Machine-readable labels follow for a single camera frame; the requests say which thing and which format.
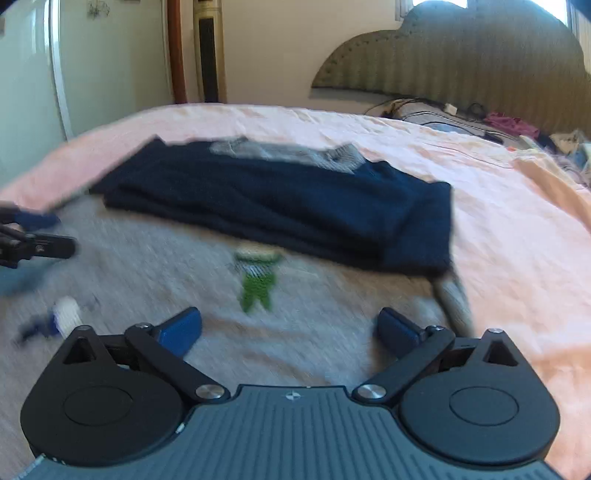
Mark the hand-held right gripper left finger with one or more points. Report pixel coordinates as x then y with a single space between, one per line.
181 330

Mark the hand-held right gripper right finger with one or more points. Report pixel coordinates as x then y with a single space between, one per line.
396 330

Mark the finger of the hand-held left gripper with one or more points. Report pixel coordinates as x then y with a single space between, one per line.
39 219
51 247

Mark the grey and navy knit sweater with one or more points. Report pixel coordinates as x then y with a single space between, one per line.
258 207

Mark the pile of mixed clothes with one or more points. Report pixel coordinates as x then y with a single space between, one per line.
565 147

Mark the pink bed sheet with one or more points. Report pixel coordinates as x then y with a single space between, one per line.
508 240

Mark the white wardrobe door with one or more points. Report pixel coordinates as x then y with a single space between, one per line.
32 69

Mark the striped grey pillow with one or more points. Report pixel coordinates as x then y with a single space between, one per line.
438 121

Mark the white power strip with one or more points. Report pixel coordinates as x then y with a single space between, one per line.
450 109

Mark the magenta cloth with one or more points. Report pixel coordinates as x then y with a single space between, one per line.
510 124

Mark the gold tower fan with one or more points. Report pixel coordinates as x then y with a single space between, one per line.
210 50

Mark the olive padded headboard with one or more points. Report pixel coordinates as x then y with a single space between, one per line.
461 60

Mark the brown wooden door frame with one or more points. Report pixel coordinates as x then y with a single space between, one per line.
176 50

